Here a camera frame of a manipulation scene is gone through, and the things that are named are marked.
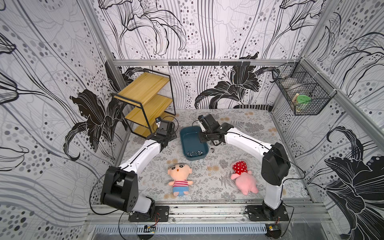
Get wooden shelf black metal frame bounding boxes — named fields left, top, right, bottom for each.
left=112, top=69, right=176, bottom=138

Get pink plush toy red hat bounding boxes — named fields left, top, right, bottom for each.
left=231, top=161, right=259, bottom=196

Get boy plush doll striped shirt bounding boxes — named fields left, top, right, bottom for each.
left=168, top=164, right=194, bottom=197

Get green round lid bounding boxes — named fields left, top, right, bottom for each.
left=296, top=95, right=312, bottom=105

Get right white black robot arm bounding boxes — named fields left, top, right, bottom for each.
left=198, top=114, right=291, bottom=211

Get black wire basket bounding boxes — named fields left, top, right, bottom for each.
left=272, top=63, right=337, bottom=116

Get white slotted cable duct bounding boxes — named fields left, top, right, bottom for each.
left=94, top=224, right=267, bottom=235

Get teal plastic storage box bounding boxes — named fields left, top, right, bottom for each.
left=180, top=126, right=210, bottom=161

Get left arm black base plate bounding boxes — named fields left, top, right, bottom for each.
left=129, top=206, right=170, bottom=223

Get pile of silver wing nuts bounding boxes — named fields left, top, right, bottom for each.
left=187, top=151, right=204, bottom=158

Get black wall rail bar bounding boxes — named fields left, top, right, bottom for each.
left=168, top=61, right=251, bottom=67

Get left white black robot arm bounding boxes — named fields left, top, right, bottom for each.
left=100, top=117, right=177, bottom=218

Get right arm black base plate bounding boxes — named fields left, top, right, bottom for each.
left=245, top=204, right=290, bottom=222

